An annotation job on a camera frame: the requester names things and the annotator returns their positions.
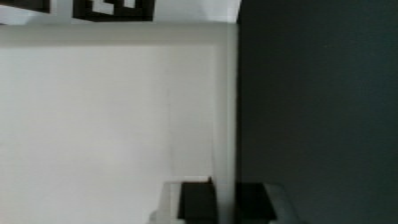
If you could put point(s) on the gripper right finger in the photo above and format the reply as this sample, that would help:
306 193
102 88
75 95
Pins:
263 205

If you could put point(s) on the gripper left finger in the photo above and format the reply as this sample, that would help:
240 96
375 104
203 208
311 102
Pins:
187 203

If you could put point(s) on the white drawer cabinet housing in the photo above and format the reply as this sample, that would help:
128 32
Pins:
118 99

